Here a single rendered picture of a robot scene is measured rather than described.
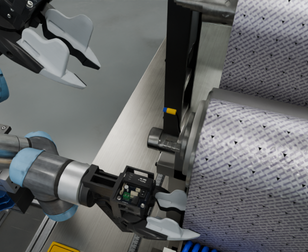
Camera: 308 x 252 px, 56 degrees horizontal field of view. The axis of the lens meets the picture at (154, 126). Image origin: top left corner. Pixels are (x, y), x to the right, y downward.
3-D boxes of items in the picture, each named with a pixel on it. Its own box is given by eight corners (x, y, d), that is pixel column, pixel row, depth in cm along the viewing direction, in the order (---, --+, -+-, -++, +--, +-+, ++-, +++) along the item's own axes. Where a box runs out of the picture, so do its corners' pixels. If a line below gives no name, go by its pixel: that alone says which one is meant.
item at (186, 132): (191, 104, 41) (176, 154, 40) (205, 107, 41) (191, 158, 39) (192, 119, 48) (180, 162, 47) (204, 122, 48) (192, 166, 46)
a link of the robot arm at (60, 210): (69, 177, 73) (58, 151, 65) (85, 214, 67) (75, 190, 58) (38, 191, 71) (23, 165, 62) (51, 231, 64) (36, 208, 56)
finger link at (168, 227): (197, 240, 44) (142, 215, 47) (193, 253, 48) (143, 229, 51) (204, 222, 46) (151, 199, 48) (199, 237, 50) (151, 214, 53)
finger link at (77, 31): (116, 51, 37) (49, 1, 33) (94, 73, 41) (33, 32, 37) (123, 35, 38) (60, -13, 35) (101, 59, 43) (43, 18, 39)
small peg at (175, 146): (162, 149, 44) (165, 142, 45) (180, 154, 44) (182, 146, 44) (162, 145, 43) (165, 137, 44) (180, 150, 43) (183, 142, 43)
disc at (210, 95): (206, 121, 53) (214, 68, 40) (208, 122, 53) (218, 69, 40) (184, 198, 47) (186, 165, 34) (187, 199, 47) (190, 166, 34)
